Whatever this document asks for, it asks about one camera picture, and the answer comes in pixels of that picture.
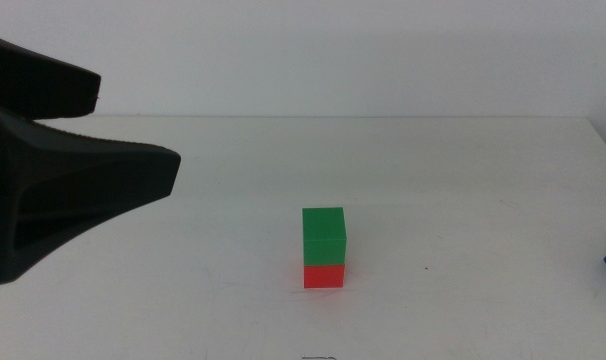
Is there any green cube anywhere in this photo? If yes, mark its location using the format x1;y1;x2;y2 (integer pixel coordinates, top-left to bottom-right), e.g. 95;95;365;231
302;206;348;267

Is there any red cube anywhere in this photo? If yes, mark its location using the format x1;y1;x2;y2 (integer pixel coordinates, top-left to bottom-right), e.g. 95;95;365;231
303;263;346;290

